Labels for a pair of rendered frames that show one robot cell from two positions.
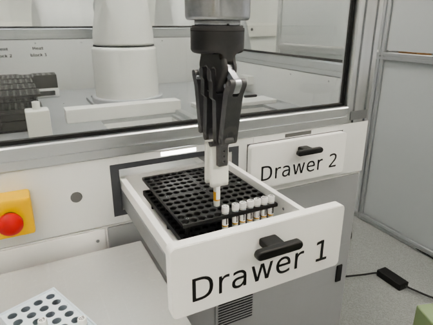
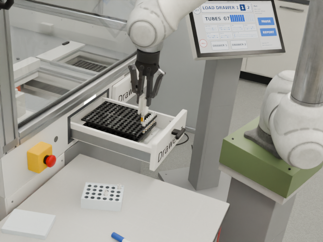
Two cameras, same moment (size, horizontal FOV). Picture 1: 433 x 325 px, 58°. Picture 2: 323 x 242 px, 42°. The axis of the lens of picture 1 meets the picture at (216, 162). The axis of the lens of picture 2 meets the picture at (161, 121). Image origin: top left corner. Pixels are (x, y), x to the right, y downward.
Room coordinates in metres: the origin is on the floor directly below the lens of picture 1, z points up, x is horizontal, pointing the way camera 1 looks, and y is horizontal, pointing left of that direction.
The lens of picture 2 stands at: (-0.44, 0.85, 1.65)
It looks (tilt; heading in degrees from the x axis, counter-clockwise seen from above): 28 degrees down; 317
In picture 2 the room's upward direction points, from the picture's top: 6 degrees clockwise
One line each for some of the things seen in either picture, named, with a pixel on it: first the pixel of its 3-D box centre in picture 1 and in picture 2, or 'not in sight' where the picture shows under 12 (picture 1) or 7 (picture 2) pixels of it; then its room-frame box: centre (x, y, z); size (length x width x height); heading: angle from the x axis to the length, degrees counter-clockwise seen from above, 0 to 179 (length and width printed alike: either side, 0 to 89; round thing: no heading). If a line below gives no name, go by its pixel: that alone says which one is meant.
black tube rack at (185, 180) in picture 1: (204, 204); (119, 124); (0.67, 0.02, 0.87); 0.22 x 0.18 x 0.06; 27
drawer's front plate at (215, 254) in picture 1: (262, 255); (169, 138); (0.49, -0.07, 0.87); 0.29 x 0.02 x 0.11; 117
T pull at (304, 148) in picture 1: (307, 149); not in sight; (0.90, -0.22, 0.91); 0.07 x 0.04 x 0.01; 117
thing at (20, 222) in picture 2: not in sight; (29, 223); (0.47, 0.48, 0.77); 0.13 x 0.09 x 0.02; 42
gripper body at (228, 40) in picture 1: (217, 58); (147, 62); (0.57, 0.00, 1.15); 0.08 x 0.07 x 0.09; 26
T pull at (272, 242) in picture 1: (274, 245); (177, 132); (0.47, -0.08, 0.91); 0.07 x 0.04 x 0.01; 117
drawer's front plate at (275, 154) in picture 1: (298, 159); (129, 86); (0.92, -0.21, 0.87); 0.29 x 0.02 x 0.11; 117
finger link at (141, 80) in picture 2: (212, 103); (141, 79); (0.58, 0.01, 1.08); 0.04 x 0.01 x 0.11; 116
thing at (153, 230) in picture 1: (202, 205); (117, 125); (0.68, 0.03, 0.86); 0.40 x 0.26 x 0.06; 27
